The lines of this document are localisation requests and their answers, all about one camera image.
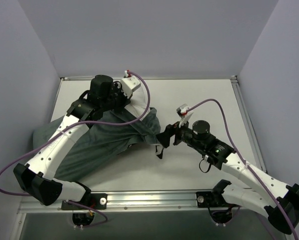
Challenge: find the white pillow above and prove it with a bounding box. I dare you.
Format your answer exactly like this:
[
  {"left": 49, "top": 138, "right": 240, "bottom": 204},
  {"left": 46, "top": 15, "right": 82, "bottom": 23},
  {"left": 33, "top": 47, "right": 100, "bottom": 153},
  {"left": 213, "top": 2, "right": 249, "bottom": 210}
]
[{"left": 125, "top": 86, "right": 150, "bottom": 120}]

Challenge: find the dark green pillowcase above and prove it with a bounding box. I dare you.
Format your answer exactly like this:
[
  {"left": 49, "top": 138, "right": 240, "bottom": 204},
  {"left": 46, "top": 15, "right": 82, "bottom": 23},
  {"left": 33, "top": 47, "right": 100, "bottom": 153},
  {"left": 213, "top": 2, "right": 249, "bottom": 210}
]
[{"left": 33, "top": 106, "right": 165, "bottom": 182}]

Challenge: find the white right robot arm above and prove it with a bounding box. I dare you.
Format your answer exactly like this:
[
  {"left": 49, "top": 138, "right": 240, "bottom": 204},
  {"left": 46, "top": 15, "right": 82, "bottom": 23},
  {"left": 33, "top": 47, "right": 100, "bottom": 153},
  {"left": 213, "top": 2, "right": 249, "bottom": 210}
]
[{"left": 156, "top": 120, "right": 299, "bottom": 235}]

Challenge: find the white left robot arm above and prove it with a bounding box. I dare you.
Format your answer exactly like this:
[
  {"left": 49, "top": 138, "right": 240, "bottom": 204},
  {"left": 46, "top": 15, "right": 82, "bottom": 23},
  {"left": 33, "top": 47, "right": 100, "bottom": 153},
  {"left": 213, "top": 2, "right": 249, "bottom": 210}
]
[{"left": 13, "top": 75, "right": 139, "bottom": 210}]

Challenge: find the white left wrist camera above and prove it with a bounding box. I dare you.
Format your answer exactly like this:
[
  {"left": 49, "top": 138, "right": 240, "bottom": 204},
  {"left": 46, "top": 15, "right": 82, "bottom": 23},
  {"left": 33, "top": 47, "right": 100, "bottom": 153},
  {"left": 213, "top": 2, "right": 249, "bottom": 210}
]
[{"left": 120, "top": 76, "right": 141, "bottom": 99}]

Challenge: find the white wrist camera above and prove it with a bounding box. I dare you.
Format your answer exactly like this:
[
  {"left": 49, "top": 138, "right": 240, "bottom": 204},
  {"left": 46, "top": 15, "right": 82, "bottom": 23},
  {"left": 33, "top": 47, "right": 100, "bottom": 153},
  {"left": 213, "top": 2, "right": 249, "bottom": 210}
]
[
  {"left": 120, "top": 76, "right": 141, "bottom": 99},
  {"left": 176, "top": 104, "right": 193, "bottom": 128}
]

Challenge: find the black loop strap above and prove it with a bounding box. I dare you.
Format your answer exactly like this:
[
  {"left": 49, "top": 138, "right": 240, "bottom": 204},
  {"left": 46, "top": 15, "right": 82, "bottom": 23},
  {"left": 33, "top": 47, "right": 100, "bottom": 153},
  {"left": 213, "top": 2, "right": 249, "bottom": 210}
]
[{"left": 198, "top": 158, "right": 213, "bottom": 174}]

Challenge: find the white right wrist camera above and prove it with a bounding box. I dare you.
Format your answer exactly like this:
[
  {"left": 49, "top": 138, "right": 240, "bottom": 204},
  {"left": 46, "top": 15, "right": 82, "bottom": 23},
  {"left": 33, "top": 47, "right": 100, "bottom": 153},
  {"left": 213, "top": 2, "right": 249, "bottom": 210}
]
[{"left": 176, "top": 104, "right": 193, "bottom": 128}]

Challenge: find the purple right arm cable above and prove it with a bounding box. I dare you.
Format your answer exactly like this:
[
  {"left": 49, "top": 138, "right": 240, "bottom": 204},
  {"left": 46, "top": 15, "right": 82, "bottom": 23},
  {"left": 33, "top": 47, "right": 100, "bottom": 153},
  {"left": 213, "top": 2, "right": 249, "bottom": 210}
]
[{"left": 188, "top": 98, "right": 299, "bottom": 240}]

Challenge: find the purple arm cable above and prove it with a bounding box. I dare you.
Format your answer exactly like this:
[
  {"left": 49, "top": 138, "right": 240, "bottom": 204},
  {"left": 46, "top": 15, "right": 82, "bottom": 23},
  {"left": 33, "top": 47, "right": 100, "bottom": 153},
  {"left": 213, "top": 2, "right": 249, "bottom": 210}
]
[
  {"left": 188, "top": 98, "right": 299, "bottom": 240},
  {"left": 0, "top": 71, "right": 152, "bottom": 228}
]

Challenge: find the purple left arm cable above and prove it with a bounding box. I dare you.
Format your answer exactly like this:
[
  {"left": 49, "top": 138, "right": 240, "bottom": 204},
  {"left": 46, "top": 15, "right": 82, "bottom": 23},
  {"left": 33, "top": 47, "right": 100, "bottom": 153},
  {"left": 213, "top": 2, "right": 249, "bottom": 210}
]
[{"left": 0, "top": 71, "right": 152, "bottom": 228}]

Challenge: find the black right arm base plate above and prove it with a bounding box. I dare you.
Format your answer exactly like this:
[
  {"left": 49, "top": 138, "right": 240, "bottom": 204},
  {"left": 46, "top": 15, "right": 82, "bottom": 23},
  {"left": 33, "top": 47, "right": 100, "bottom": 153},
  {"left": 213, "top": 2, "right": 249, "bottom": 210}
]
[{"left": 195, "top": 191, "right": 238, "bottom": 209}]

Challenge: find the aluminium front frame rail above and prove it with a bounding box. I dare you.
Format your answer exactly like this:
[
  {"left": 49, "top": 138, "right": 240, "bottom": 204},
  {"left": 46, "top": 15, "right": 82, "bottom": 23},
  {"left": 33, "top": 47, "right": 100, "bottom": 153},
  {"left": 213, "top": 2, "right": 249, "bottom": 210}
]
[{"left": 16, "top": 186, "right": 288, "bottom": 213}]

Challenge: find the aluminium right side rail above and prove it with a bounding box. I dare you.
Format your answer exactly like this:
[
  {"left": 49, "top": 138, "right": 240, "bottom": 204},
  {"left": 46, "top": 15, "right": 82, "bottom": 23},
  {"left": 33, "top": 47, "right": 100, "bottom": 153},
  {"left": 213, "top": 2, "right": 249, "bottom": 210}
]
[{"left": 230, "top": 75, "right": 267, "bottom": 173}]

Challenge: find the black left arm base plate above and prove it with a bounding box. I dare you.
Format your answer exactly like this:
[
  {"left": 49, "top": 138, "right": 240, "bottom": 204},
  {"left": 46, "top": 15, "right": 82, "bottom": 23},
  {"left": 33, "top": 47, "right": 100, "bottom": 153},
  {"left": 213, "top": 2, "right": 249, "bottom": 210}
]
[{"left": 61, "top": 192, "right": 108, "bottom": 211}]

